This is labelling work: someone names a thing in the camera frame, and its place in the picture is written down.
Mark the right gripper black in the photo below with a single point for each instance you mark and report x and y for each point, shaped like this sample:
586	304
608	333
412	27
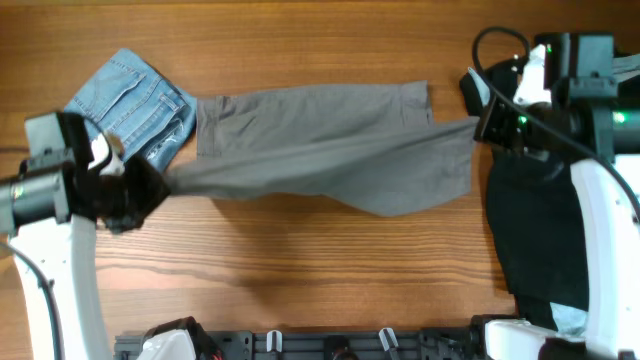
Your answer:
489	129

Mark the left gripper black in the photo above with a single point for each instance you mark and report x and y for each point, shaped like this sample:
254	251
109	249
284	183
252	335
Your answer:
154	193

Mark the grey shorts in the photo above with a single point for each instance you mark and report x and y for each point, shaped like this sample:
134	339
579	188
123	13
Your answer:
376	148

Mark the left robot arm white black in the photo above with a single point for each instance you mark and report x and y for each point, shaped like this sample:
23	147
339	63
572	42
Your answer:
49	213

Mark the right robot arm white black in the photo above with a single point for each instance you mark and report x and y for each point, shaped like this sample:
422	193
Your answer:
600	200

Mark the black garment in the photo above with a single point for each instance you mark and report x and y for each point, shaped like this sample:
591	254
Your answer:
566	101

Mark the folded blue denim shorts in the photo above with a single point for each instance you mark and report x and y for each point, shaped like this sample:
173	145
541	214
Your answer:
128	98

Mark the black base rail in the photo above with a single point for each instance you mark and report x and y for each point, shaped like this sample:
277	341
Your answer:
427	344

